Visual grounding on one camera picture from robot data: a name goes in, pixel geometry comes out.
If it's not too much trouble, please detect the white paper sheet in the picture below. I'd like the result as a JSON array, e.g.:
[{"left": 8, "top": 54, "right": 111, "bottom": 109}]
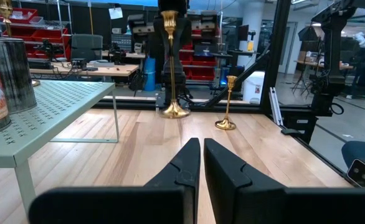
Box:
[{"left": 108, "top": 6, "right": 124, "bottom": 20}]

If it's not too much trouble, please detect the black aluminium rig frame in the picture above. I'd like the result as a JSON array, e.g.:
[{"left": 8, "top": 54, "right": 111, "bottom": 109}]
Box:
[{"left": 92, "top": 0, "right": 365, "bottom": 187}]

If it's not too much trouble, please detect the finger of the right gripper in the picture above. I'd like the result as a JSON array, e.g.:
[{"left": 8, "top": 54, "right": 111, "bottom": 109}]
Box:
[
  {"left": 153, "top": 18, "right": 170, "bottom": 63},
  {"left": 173, "top": 18, "right": 192, "bottom": 63}
]

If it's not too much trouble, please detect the wooden workbench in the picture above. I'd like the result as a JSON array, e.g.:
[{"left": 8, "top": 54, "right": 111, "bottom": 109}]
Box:
[{"left": 28, "top": 60, "right": 140, "bottom": 78}]

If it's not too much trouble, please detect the grey depth camera box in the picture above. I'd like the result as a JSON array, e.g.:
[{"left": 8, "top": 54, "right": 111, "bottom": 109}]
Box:
[{"left": 346, "top": 157, "right": 365, "bottom": 189}]

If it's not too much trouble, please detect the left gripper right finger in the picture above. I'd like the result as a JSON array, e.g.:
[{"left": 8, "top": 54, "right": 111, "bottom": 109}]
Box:
[{"left": 203, "top": 138, "right": 365, "bottom": 224}]

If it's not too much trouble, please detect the green perforated metal shelf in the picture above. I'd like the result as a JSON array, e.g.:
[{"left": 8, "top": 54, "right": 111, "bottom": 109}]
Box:
[{"left": 0, "top": 79, "right": 121, "bottom": 215}]

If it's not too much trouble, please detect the blue barrel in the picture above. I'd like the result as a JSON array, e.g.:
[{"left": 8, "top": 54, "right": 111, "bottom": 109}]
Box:
[{"left": 143, "top": 57, "right": 156, "bottom": 92}]

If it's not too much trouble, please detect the grey office chair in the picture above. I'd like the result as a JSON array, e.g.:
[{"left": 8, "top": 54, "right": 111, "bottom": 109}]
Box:
[{"left": 70, "top": 33, "right": 104, "bottom": 63}]

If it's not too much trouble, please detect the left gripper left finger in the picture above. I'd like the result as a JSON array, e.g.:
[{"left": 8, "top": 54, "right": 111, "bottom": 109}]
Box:
[{"left": 28, "top": 138, "right": 201, "bottom": 224}]

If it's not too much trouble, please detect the brass candlestick holder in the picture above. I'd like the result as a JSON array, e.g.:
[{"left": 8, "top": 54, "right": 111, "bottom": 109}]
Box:
[
  {"left": 214, "top": 75, "right": 238, "bottom": 131},
  {"left": 0, "top": 0, "right": 42, "bottom": 88},
  {"left": 159, "top": 9, "right": 191, "bottom": 119}
]

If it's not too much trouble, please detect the black table clamp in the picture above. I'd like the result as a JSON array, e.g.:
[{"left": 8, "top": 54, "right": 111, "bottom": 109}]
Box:
[{"left": 280, "top": 128, "right": 305, "bottom": 137}]

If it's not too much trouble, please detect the red storage bin rack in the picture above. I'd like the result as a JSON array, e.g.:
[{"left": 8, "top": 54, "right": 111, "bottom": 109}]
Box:
[
  {"left": 179, "top": 18, "right": 222, "bottom": 82},
  {"left": 1, "top": 0, "right": 71, "bottom": 62}
]

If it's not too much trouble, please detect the person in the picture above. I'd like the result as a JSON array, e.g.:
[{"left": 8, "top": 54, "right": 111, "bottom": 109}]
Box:
[{"left": 341, "top": 140, "right": 365, "bottom": 170}]

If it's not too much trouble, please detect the silver aluminium extrusion bar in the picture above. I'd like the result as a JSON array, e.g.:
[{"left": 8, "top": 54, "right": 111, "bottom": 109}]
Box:
[{"left": 268, "top": 86, "right": 285, "bottom": 127}]

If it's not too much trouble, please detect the white trash bin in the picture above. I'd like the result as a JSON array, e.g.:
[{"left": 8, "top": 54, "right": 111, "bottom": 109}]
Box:
[{"left": 242, "top": 70, "right": 266, "bottom": 104}]

